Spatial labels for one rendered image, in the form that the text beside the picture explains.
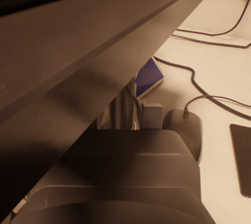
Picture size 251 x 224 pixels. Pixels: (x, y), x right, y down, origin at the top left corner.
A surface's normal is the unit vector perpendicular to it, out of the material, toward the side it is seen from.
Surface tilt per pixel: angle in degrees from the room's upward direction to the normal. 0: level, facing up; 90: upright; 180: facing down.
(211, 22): 90
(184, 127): 6
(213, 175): 0
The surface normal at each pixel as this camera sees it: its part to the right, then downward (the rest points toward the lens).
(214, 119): 0.02, -0.76
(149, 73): 0.66, -0.27
